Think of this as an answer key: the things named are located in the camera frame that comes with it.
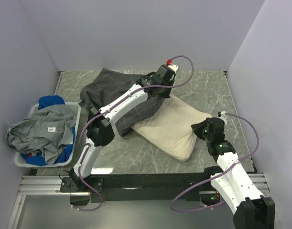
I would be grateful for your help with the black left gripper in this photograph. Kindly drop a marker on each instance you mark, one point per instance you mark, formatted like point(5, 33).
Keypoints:
point(166, 95)

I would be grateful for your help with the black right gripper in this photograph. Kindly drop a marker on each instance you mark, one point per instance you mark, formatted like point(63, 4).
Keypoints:
point(197, 127)

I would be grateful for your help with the cream white pillow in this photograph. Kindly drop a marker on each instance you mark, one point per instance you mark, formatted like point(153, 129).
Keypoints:
point(170, 129)

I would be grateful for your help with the dark grey checked pillowcase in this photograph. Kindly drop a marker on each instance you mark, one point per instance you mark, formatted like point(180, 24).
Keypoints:
point(109, 86)

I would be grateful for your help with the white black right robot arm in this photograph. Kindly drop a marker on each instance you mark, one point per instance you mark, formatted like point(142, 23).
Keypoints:
point(250, 207)

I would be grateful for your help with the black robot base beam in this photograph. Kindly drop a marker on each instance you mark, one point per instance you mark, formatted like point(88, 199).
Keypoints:
point(129, 187)

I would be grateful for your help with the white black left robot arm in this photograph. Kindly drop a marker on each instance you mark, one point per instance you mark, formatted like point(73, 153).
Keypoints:
point(99, 128)

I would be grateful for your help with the blue garment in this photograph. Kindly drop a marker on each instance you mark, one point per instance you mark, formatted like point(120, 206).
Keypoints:
point(51, 101)

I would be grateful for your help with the grey button shirt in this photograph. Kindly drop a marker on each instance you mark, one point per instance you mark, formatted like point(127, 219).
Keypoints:
point(46, 132)

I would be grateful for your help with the white plastic laundry basket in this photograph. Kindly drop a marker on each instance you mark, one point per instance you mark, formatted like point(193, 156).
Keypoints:
point(76, 109)

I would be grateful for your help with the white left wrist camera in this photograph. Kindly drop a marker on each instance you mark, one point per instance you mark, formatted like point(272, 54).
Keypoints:
point(172, 66)

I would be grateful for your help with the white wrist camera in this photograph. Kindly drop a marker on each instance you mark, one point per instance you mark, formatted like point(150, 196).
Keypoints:
point(222, 116)
point(172, 66)

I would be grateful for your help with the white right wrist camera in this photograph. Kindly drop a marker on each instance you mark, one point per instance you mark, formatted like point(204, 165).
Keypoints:
point(222, 116)

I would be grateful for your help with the aluminium frame rail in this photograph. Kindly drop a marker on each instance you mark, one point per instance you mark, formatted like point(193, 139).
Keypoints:
point(51, 185)

